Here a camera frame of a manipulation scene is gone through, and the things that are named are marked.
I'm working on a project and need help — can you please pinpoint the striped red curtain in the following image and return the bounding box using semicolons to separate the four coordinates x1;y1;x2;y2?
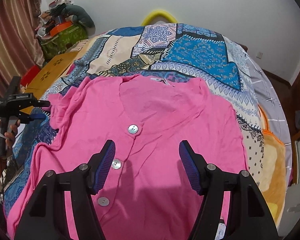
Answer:
0;0;44;98

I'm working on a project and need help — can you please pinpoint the grey checked bed sheet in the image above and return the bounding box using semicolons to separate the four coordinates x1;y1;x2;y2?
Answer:
245;55;292;181

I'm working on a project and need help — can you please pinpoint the orange yellow plush blanket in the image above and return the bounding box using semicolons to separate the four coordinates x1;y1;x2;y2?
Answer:
258;107;286;227

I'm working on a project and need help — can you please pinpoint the yellow foam tube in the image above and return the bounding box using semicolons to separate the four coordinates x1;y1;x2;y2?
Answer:
141;10;178;26

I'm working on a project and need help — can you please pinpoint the person's left hand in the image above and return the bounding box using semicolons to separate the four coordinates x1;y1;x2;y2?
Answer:
4;120;20;150

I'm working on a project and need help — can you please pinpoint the green patterned storage bag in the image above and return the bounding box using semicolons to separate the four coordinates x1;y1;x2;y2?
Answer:
40;24;88;61

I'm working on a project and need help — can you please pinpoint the pink button-up shirt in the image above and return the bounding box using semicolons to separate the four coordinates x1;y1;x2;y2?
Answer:
7;75;248;239

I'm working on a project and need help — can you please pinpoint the red box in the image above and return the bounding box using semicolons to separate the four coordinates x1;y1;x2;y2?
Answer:
20;65;41;87

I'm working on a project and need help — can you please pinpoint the blue patchwork bedspread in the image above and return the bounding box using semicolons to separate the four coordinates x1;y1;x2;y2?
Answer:
4;23;264;222

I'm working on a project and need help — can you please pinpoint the orange box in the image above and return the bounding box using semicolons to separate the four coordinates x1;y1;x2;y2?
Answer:
50;21;73;37

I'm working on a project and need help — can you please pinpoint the wall socket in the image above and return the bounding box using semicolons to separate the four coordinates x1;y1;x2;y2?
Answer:
256;51;263;59

